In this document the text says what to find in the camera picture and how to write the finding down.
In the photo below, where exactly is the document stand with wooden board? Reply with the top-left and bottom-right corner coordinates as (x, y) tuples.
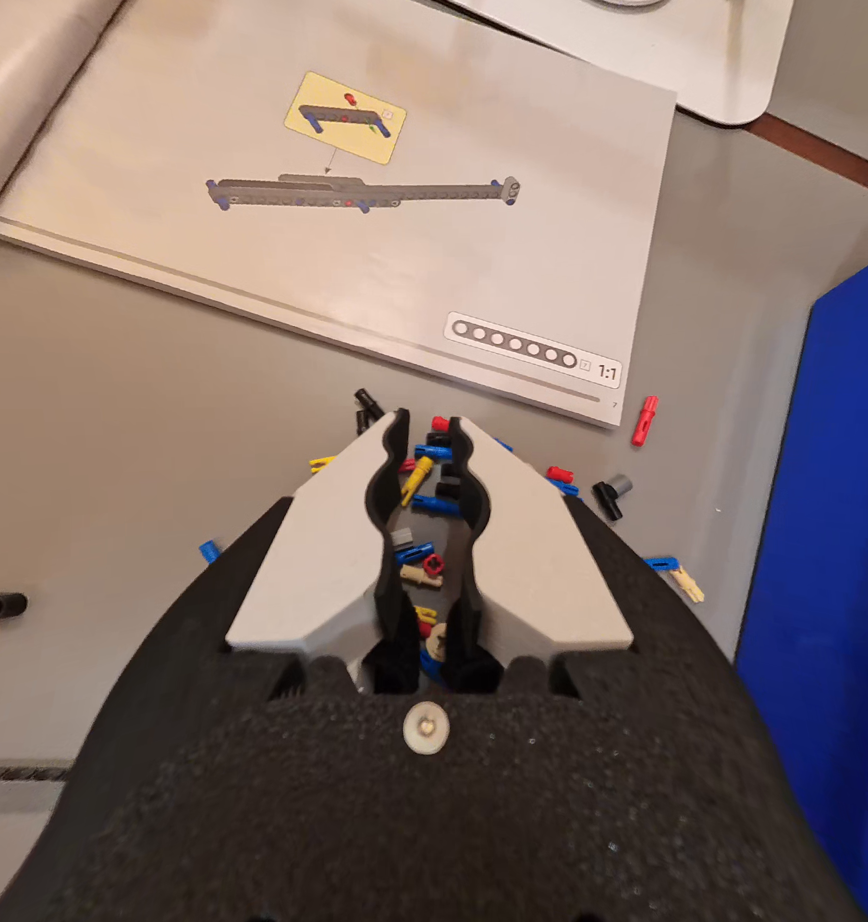
(448, 0), (795, 127)

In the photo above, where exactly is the open instruction booklet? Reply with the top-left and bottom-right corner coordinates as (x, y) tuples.
(0, 0), (678, 431)

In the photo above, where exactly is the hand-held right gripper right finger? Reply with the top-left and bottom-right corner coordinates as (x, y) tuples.
(441, 416), (635, 694)

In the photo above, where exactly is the blue plastic bin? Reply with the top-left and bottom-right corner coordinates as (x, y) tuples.
(735, 248), (868, 922)

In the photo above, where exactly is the pile of colourful lego pins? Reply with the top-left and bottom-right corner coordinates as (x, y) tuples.
(199, 389), (705, 685)

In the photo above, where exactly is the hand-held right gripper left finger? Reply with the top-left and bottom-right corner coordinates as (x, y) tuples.
(225, 409), (418, 694)

